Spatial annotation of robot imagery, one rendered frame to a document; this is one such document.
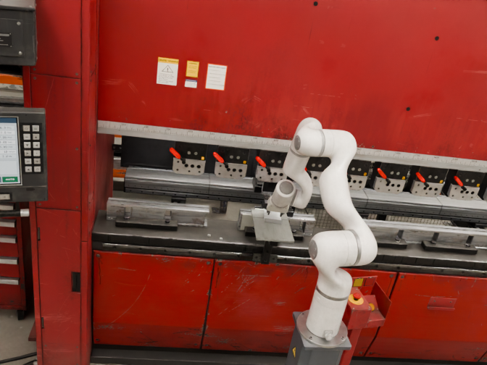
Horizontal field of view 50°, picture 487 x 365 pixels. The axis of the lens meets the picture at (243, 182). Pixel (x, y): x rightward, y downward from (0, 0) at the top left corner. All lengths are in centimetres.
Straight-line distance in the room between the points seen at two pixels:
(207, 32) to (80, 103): 60
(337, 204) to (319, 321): 43
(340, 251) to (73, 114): 118
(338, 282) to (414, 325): 142
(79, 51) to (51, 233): 85
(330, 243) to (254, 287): 109
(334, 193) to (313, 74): 73
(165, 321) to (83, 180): 96
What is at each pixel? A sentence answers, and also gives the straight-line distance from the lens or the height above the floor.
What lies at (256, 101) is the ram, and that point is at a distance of 235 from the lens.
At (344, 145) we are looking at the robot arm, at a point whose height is 163.
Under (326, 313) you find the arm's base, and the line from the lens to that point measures 189.
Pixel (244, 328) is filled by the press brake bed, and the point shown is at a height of 32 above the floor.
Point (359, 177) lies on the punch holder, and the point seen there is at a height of 125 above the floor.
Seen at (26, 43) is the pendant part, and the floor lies 183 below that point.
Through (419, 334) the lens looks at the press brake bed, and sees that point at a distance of 323.
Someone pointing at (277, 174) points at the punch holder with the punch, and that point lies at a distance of 251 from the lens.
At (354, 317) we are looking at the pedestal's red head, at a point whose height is 74.
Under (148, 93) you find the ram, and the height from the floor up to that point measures 155.
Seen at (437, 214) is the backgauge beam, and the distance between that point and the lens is 325.
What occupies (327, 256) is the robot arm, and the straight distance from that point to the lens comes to 171.
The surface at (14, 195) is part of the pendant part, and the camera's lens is 208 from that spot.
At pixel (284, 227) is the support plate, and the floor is 100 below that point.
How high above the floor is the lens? 231
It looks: 27 degrees down
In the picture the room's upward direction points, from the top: 9 degrees clockwise
